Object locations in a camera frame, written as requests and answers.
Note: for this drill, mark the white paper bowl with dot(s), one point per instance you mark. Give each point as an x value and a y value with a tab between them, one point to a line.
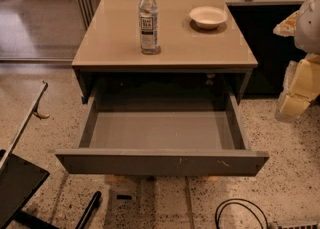
208	18

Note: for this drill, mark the open grey top drawer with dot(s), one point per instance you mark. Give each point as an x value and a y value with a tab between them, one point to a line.
140	133

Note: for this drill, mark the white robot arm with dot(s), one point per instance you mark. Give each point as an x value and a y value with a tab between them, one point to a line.
304	26

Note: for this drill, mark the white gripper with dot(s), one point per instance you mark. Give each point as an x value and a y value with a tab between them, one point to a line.
308	26

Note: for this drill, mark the beige top drawer cabinet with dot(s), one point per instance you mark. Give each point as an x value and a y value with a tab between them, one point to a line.
112	43

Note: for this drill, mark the black rod on floor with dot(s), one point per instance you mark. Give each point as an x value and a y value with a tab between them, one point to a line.
93	204

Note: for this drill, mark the grey power strip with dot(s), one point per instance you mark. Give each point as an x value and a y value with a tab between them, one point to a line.
294	225

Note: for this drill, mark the clear plastic water bottle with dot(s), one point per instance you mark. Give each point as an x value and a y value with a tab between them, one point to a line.
148	26

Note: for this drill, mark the dark tilted panel stand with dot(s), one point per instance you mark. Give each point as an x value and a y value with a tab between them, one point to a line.
19	178

